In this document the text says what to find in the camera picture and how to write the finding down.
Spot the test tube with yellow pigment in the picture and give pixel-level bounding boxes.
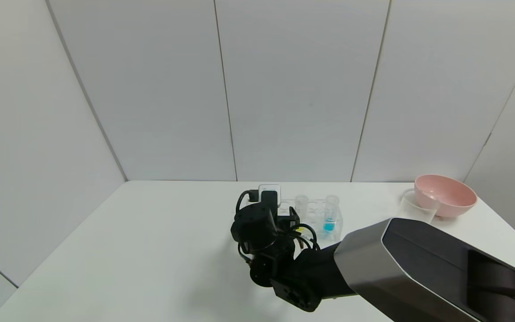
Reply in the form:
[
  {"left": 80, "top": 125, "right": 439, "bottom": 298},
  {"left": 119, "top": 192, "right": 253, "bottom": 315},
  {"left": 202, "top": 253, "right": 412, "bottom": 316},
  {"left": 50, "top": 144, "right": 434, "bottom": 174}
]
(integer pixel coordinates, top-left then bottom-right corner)
[{"left": 294, "top": 194, "right": 308, "bottom": 234}]

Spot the clear plastic test tube rack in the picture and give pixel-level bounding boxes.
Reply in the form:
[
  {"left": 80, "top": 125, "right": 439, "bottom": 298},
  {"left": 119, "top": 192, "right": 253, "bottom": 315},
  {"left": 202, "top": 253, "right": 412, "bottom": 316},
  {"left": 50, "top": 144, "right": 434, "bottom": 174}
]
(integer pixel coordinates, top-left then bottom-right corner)
[{"left": 280, "top": 197, "right": 344, "bottom": 242}]

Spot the test tube with blue pigment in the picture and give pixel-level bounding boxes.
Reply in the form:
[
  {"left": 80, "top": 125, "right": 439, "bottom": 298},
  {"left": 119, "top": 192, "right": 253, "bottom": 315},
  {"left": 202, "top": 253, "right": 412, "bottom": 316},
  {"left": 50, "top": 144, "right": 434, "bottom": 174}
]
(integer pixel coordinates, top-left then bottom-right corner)
[{"left": 324, "top": 195, "right": 340, "bottom": 233}]

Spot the clear plastic beaker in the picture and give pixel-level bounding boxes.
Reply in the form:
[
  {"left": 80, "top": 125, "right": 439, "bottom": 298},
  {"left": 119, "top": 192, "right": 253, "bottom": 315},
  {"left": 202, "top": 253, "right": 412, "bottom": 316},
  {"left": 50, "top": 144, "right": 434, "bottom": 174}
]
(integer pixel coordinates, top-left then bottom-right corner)
[{"left": 400, "top": 188, "right": 441, "bottom": 223}]

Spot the pink bowl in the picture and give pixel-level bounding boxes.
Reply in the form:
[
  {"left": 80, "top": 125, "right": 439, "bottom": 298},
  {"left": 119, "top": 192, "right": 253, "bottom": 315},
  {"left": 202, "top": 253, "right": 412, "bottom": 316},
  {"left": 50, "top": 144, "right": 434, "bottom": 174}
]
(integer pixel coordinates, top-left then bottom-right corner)
[{"left": 415, "top": 174, "right": 478, "bottom": 219}]

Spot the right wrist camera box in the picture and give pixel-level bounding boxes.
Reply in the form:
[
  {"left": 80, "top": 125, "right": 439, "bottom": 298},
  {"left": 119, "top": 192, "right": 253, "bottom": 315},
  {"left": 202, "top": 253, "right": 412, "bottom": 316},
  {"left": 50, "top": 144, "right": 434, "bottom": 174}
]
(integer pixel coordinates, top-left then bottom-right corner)
[{"left": 258, "top": 184, "right": 281, "bottom": 207}]

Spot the black camera cable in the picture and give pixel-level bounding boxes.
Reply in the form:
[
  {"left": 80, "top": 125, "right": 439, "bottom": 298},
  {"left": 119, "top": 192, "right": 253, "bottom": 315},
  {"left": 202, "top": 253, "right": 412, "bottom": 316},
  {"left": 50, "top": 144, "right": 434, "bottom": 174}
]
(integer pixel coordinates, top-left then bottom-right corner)
[{"left": 236, "top": 190, "right": 260, "bottom": 215}]

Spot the black cable with white label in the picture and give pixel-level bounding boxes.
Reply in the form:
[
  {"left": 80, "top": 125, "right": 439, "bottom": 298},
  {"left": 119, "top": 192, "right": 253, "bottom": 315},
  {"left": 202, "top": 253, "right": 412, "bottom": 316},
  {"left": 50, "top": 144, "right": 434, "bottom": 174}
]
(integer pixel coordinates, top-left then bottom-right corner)
[{"left": 284, "top": 223, "right": 320, "bottom": 251}]

